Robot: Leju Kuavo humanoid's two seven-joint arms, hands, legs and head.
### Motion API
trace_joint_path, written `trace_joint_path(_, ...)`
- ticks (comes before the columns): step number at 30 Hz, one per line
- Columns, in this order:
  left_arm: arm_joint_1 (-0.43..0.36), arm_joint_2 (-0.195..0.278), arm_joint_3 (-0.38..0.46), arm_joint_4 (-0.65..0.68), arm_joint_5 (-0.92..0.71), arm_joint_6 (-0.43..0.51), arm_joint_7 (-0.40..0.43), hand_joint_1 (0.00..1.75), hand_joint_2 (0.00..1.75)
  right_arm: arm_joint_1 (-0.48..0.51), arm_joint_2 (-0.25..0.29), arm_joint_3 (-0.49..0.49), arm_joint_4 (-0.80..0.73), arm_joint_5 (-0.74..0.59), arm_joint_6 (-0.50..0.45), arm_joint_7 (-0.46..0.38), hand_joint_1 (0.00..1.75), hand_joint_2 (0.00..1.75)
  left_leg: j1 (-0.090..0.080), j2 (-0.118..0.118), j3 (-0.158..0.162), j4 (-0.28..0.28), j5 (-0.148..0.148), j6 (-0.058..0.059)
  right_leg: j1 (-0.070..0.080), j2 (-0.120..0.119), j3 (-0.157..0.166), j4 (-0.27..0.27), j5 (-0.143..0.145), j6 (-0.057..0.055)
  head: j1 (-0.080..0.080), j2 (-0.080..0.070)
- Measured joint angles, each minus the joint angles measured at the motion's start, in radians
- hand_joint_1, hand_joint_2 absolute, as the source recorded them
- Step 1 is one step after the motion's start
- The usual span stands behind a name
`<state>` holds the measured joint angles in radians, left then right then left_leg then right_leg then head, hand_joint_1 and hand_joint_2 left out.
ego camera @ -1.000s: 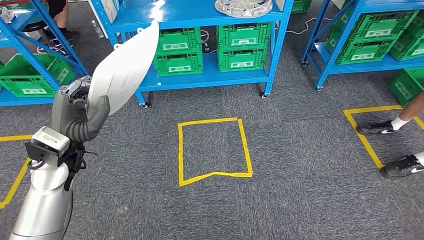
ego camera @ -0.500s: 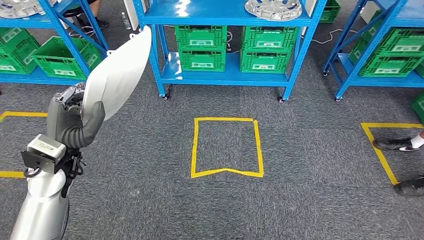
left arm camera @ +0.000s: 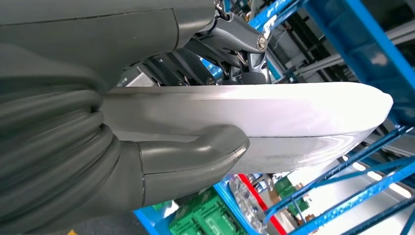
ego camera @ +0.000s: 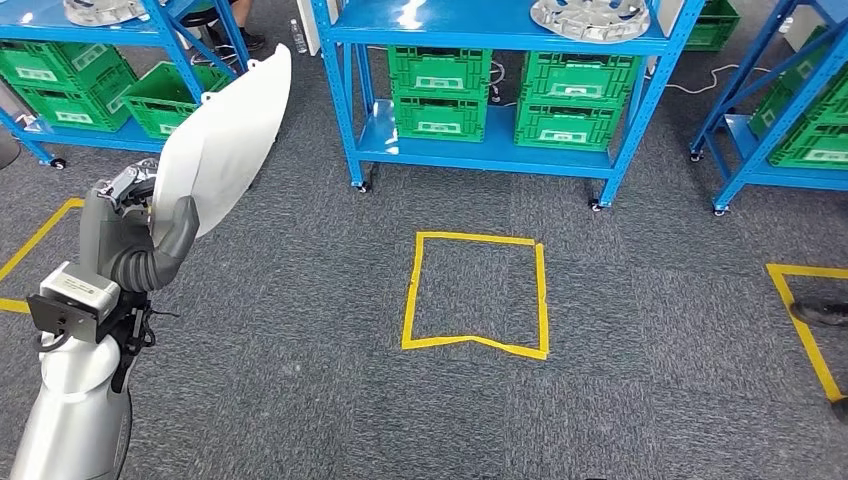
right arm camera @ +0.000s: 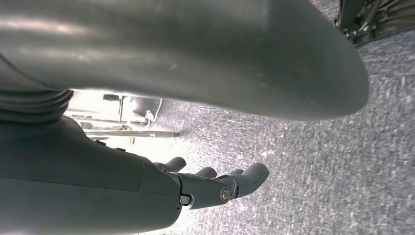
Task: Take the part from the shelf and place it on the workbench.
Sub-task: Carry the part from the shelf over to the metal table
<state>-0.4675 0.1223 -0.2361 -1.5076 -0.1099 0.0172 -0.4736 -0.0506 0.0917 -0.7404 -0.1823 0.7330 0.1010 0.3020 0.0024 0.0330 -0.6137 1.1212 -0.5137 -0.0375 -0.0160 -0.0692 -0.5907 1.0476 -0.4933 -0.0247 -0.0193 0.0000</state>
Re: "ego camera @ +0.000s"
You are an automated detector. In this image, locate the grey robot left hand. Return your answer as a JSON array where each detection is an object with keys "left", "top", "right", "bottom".
[{"left": 78, "top": 157, "right": 201, "bottom": 294}]

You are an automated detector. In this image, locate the white curved plastic part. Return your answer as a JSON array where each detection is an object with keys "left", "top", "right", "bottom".
[{"left": 150, "top": 42, "right": 293, "bottom": 248}]

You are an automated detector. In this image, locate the blue metal shelf rack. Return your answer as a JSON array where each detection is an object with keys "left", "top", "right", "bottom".
[
  {"left": 688, "top": 0, "right": 848, "bottom": 218},
  {"left": 0, "top": 0, "right": 252, "bottom": 172},
  {"left": 309, "top": 0, "right": 707, "bottom": 212}
]

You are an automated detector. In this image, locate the silver wheel hubcap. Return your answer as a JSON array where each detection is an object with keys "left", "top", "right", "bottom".
[
  {"left": 64, "top": 0, "right": 148, "bottom": 28},
  {"left": 529, "top": 0, "right": 653, "bottom": 44}
]

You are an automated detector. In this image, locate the person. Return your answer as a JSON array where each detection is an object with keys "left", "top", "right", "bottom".
[{"left": 190, "top": 0, "right": 268, "bottom": 68}]

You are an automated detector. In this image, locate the yellow floor tape square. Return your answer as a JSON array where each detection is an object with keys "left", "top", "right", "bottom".
[
  {"left": 401, "top": 231, "right": 550, "bottom": 362},
  {"left": 766, "top": 263, "right": 848, "bottom": 404}
]

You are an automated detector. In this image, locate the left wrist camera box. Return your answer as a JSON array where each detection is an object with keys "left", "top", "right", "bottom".
[{"left": 26, "top": 261, "right": 123, "bottom": 346}]

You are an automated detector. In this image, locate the white cable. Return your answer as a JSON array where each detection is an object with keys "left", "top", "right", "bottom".
[{"left": 662, "top": 62, "right": 773, "bottom": 95}]

